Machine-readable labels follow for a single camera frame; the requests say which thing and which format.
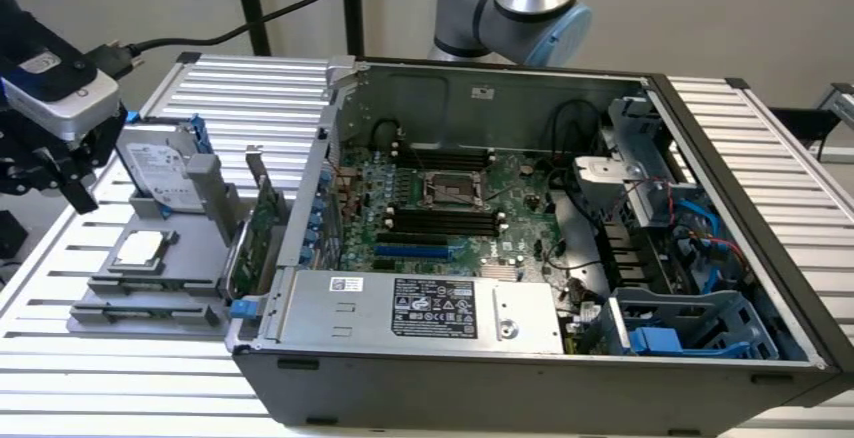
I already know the grey-blue disk bay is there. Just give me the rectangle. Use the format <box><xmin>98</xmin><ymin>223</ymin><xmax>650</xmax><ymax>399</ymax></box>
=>
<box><xmin>602</xmin><ymin>286</ymin><xmax>781</xmax><ymax>360</ymax></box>

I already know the green motherboard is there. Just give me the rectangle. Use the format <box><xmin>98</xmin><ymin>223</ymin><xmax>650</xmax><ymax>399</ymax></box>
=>
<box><xmin>331</xmin><ymin>149</ymin><xmax>583</xmax><ymax>285</ymax></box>

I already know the black open PC case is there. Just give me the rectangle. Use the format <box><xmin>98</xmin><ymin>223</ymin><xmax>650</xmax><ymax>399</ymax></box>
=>
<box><xmin>224</xmin><ymin>55</ymin><xmax>854</xmax><ymax>428</ymax></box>

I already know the aluminium frame rail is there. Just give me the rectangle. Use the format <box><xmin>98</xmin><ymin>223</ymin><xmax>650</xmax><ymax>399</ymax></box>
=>
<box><xmin>809</xmin><ymin>81</ymin><xmax>854</xmax><ymax>163</ymax></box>

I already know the blue wire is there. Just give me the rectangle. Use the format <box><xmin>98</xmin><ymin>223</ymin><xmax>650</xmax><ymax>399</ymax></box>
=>
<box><xmin>671</xmin><ymin>196</ymin><xmax>757</xmax><ymax>300</ymax></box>

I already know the black box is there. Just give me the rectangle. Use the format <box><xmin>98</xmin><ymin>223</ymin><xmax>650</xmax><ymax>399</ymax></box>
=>
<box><xmin>771</xmin><ymin>106</ymin><xmax>837</xmax><ymax>143</ymax></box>

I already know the red wire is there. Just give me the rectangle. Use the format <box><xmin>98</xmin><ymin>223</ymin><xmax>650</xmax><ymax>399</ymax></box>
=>
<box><xmin>705</xmin><ymin>236</ymin><xmax>743</xmax><ymax>265</ymax></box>

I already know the metal drive cage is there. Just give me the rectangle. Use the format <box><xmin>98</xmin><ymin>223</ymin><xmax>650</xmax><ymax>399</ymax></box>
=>
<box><xmin>598</xmin><ymin>96</ymin><xmax>703</xmax><ymax>230</ymax></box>

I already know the silver hard disk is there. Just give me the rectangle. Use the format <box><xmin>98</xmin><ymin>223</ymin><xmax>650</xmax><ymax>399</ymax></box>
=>
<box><xmin>115</xmin><ymin>125</ymin><xmax>203</xmax><ymax>212</ymax></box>

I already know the silver chipset heatsink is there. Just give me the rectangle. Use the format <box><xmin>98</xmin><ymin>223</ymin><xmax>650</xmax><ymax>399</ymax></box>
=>
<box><xmin>475</xmin><ymin>263</ymin><xmax>523</xmax><ymax>283</ymax></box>

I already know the black camera cable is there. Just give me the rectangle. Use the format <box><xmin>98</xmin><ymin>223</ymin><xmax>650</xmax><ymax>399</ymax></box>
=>
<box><xmin>86</xmin><ymin>0</ymin><xmax>376</xmax><ymax>80</ymax></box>

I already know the blue expansion slot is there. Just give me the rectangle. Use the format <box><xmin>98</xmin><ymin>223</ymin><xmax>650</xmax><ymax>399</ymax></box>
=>
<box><xmin>372</xmin><ymin>243</ymin><xmax>451</xmax><ymax>258</ymax></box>

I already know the blue case latch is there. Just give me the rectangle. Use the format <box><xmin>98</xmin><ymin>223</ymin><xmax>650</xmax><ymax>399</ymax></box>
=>
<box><xmin>228</xmin><ymin>294</ymin><xmax>260</xmax><ymax>323</ymax></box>

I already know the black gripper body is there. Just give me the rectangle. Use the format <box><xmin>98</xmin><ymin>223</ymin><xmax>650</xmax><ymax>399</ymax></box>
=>
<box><xmin>0</xmin><ymin>120</ymin><xmax>72</xmax><ymax>198</ymax></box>

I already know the CPU socket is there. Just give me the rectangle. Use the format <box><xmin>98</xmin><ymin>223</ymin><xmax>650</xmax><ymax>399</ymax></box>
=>
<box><xmin>415</xmin><ymin>169</ymin><xmax>490</xmax><ymax>208</ymax></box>

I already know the green RAM stick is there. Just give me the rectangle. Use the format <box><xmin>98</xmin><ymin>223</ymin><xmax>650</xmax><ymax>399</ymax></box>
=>
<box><xmin>98</xmin><ymin>306</ymin><xmax>203</xmax><ymax>321</ymax></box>

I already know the silver power supply unit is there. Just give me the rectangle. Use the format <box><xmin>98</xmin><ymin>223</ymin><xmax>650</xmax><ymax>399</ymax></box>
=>
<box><xmin>262</xmin><ymin>269</ymin><xmax>570</xmax><ymax>357</ymax></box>

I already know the black RAM slot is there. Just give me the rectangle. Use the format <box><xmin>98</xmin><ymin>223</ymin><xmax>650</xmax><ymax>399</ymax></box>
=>
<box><xmin>386</xmin><ymin>219</ymin><xmax>503</xmax><ymax>230</ymax></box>
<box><xmin>387</xmin><ymin>205</ymin><xmax>501</xmax><ymax>216</ymax></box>
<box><xmin>384</xmin><ymin>227</ymin><xmax>505</xmax><ymax>238</ymax></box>
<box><xmin>395</xmin><ymin>151</ymin><xmax>495</xmax><ymax>160</ymax></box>
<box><xmin>396</xmin><ymin>146</ymin><xmax>494</xmax><ymax>155</ymax></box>
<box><xmin>386</xmin><ymin>212</ymin><xmax>502</xmax><ymax>223</ymax></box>

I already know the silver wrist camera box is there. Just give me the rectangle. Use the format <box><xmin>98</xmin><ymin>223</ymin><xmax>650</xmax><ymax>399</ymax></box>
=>
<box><xmin>0</xmin><ymin>43</ymin><xmax>123</xmax><ymax>142</ymax></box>

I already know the silver fan bracket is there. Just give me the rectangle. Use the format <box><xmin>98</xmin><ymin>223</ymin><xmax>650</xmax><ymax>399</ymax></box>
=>
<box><xmin>571</xmin><ymin>154</ymin><xmax>634</xmax><ymax>195</ymax></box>

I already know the black stand pole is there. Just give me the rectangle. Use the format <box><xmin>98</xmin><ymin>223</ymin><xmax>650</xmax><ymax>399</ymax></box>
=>
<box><xmin>342</xmin><ymin>0</ymin><xmax>367</xmax><ymax>57</ymax></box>
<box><xmin>226</xmin><ymin>0</ymin><xmax>274</xmax><ymax>57</ymax></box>

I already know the silver CPU chip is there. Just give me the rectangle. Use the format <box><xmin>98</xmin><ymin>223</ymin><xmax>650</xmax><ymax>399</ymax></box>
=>
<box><xmin>115</xmin><ymin>230</ymin><xmax>174</xmax><ymax>266</ymax></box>

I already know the green graphics card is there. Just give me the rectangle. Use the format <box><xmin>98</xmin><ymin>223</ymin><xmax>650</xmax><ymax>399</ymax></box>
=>
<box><xmin>224</xmin><ymin>144</ymin><xmax>290</xmax><ymax>305</ymax></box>

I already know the grey parts rack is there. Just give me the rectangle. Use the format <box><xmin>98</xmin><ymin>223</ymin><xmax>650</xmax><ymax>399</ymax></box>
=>
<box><xmin>66</xmin><ymin>152</ymin><xmax>295</xmax><ymax>343</ymax></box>

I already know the black short wire loop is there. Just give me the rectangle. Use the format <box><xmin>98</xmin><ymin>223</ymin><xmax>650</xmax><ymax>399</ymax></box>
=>
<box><xmin>370</xmin><ymin>118</ymin><xmax>403</xmax><ymax>150</ymax></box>

